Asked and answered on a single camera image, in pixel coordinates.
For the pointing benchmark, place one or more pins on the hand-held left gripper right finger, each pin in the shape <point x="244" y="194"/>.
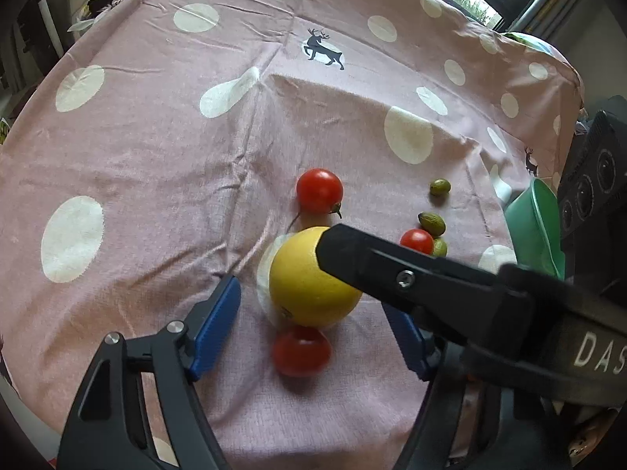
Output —
<point x="406" y="342"/>

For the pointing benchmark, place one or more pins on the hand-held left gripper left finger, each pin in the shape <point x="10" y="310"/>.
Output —
<point x="215" y="325"/>

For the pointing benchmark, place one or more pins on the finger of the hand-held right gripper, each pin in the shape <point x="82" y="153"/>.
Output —
<point x="372" y="264"/>

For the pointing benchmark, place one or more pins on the small red tomato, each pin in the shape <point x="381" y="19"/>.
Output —
<point x="416" y="241"/>

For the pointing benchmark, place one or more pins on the yellow lemon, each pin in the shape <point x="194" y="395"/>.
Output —
<point x="306" y="286"/>

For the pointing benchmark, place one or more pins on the large red tomato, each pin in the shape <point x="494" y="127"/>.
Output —
<point x="319" y="190"/>
<point x="300" y="352"/>

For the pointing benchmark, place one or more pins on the green plastic bowl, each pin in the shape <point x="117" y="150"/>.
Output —
<point x="531" y="225"/>

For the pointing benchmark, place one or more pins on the brownish green olive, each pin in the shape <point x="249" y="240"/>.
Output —
<point x="432" y="223"/>

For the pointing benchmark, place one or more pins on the pink polka dot cloth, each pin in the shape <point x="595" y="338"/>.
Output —
<point x="147" y="156"/>

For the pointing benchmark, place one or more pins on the teal pillow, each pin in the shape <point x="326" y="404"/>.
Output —
<point x="536" y="43"/>

